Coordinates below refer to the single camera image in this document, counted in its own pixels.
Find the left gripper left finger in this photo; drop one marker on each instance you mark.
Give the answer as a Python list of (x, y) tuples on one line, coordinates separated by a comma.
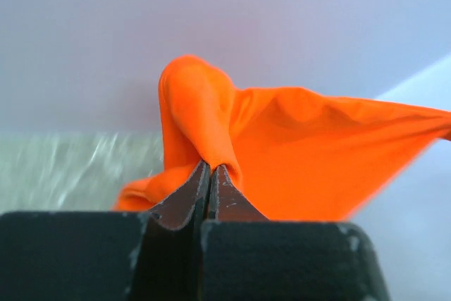
[(107, 255)]

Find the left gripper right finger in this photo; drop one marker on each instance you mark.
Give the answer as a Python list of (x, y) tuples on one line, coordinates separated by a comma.
[(245, 256)]

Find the orange t-shirt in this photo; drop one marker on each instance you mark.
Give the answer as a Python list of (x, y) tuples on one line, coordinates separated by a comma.
[(295, 155)]

